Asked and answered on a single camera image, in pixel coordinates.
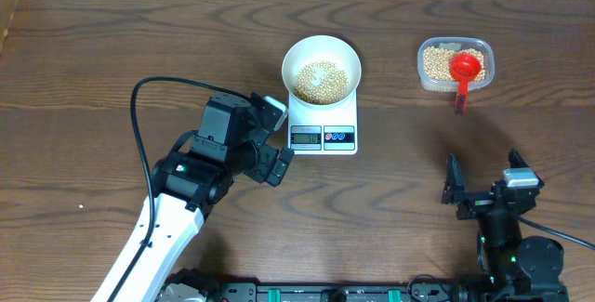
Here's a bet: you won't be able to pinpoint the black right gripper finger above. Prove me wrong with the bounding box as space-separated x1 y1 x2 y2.
442 154 466 204
508 148 529 168

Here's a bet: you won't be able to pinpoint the clear container of soybeans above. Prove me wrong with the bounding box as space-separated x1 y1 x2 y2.
417 36 496 93

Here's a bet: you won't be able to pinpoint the soybeans in bowl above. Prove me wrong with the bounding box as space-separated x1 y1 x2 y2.
295 60 349 105

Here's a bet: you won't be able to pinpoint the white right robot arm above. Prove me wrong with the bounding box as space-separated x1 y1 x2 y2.
442 150 569 301

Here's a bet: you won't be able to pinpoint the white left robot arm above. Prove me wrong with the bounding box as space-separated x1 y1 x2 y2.
93 93 294 301

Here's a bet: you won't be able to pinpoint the beige plastic bowl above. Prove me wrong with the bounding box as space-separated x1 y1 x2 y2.
282 35 363 101

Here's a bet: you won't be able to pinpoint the red plastic measuring scoop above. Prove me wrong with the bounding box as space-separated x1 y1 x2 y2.
449 54 483 115

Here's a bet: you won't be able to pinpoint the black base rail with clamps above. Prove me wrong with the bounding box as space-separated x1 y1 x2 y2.
155 269 569 302

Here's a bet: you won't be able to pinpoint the white digital kitchen scale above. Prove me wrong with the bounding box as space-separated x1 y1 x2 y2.
287 92 358 155

